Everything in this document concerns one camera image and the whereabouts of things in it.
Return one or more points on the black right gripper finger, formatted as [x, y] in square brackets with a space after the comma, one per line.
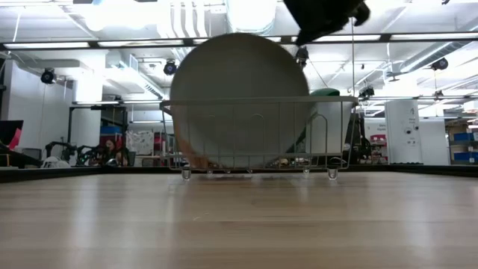
[317, 34]

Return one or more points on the green bowl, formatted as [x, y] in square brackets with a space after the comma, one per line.
[325, 92]

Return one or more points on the large white plate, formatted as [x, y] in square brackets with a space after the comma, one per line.
[239, 74]

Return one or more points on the pink plate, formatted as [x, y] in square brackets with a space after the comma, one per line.
[183, 145]

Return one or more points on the black background robot arm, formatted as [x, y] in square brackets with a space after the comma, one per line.
[87, 153]
[59, 147]

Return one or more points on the black ceiling spotlight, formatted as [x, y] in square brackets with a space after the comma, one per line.
[366, 92]
[48, 76]
[302, 56]
[438, 93]
[170, 68]
[440, 64]

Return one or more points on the white cutlery holder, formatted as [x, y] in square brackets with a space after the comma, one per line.
[334, 127]

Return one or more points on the red box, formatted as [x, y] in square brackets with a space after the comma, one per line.
[378, 138]

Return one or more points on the blue storage bin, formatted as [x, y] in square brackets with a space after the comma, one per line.
[464, 136]
[465, 156]
[111, 130]

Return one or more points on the storage shelf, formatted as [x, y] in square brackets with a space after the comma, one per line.
[463, 145]

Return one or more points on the white printed cloth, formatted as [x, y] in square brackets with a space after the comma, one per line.
[140, 142]

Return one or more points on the person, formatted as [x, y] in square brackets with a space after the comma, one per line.
[111, 151]

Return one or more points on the dark monitor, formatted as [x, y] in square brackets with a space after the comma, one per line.
[5, 130]

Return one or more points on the black overhead frame beam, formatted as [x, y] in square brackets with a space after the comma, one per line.
[388, 37]

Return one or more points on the grey ceiling air duct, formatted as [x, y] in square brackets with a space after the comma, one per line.
[429, 56]

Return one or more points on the black background table frame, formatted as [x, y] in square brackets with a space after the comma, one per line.
[97, 107]

